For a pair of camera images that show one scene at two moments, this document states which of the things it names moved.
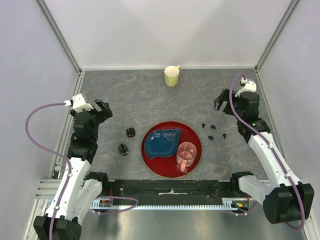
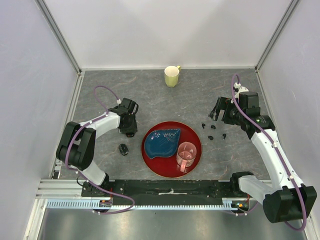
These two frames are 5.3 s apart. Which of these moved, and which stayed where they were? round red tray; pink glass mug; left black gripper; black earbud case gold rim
Moved: left black gripper
Stayed: round red tray; black earbud case gold rim; pink glass mug
